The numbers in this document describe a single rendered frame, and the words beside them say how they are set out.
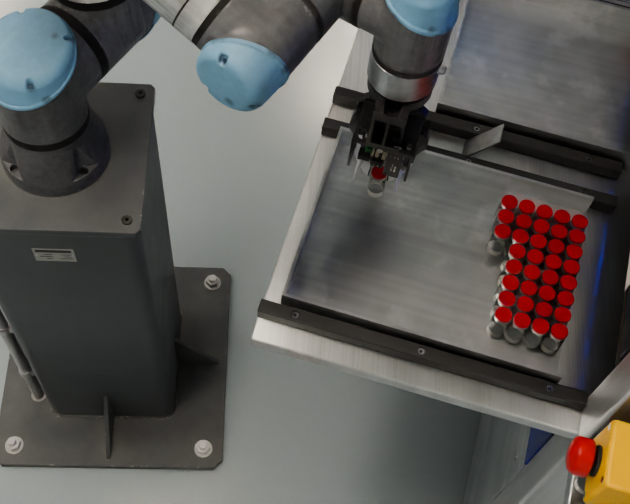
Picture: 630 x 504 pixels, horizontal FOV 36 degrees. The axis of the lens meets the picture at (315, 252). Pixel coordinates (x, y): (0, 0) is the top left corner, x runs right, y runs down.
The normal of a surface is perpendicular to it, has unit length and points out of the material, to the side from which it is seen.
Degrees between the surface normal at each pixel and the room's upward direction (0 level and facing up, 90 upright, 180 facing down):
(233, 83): 90
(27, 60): 8
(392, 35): 90
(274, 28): 26
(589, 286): 0
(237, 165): 0
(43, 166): 73
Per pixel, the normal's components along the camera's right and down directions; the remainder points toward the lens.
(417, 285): 0.07, -0.48
